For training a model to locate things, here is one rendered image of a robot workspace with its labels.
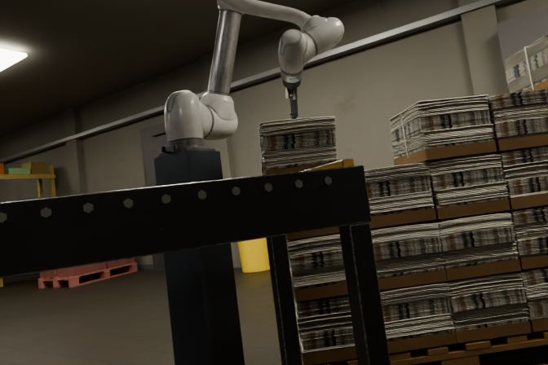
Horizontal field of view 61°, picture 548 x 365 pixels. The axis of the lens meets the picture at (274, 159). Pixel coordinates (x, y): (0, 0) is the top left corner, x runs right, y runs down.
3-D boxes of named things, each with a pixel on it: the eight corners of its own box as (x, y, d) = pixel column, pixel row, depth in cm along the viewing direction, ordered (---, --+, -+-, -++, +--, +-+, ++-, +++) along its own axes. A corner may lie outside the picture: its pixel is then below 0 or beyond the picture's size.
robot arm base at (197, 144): (148, 157, 194) (148, 144, 195) (187, 158, 212) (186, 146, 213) (179, 150, 184) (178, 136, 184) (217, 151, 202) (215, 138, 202)
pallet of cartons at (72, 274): (142, 270, 709) (137, 223, 716) (68, 288, 612) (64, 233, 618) (108, 272, 757) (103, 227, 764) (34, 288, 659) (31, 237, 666)
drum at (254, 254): (283, 266, 562) (276, 208, 568) (261, 273, 525) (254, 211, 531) (254, 266, 586) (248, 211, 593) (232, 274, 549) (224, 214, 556)
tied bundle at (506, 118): (457, 161, 219) (449, 113, 221) (519, 154, 220) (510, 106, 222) (498, 152, 181) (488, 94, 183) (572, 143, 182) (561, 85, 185)
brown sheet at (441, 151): (394, 168, 217) (392, 159, 217) (453, 160, 219) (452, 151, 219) (426, 160, 179) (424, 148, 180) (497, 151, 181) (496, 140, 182)
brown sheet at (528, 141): (458, 160, 219) (457, 151, 219) (518, 152, 220) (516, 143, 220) (499, 151, 181) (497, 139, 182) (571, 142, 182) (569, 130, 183)
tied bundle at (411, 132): (394, 169, 217) (386, 121, 219) (454, 162, 219) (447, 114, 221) (426, 161, 179) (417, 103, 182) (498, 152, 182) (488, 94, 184)
